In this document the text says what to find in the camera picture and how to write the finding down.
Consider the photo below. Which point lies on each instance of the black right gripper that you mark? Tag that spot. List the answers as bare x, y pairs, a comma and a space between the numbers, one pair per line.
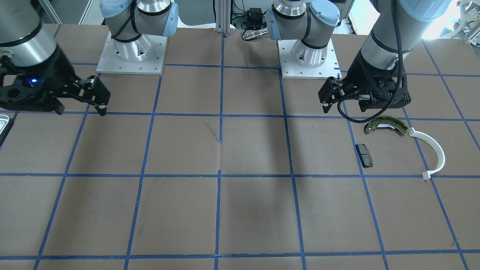
56, 69

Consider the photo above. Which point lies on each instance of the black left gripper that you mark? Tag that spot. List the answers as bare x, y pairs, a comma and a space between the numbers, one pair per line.
360, 73

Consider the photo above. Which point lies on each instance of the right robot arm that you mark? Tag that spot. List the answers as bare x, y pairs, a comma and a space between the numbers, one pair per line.
28, 42

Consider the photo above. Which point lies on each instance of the brass brake shoe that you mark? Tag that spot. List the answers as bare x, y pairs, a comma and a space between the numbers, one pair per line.
386, 122

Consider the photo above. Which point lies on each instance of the dark grey brake pad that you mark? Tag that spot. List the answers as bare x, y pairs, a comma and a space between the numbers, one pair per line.
364, 155

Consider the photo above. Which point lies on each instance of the silver cylindrical connector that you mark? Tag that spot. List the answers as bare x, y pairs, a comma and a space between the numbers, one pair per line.
255, 34

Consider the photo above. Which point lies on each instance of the white curved plastic clamp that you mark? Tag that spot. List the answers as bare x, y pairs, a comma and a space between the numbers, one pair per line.
441, 158

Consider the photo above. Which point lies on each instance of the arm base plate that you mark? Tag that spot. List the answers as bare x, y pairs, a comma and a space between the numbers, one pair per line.
131, 62
300, 62

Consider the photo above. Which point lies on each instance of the aluminium frame post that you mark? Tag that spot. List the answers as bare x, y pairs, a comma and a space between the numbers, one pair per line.
222, 16

